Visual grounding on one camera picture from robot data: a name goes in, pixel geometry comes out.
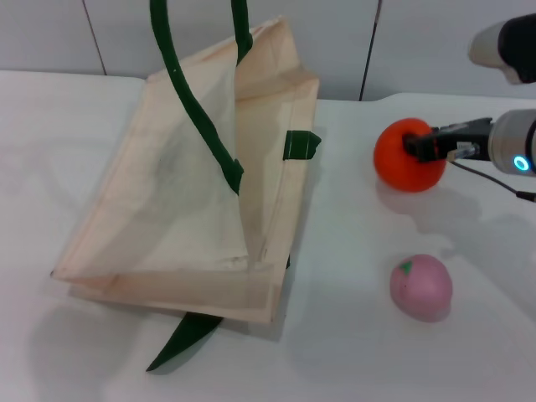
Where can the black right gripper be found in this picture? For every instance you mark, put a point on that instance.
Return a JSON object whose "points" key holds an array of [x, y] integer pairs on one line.
{"points": [[465, 140]]}

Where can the orange ball fruit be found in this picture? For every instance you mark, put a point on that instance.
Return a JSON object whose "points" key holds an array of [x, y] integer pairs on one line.
{"points": [[393, 163]]}

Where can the pink peach with green leaf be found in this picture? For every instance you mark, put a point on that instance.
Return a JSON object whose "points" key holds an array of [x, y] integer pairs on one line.
{"points": [[421, 289]]}

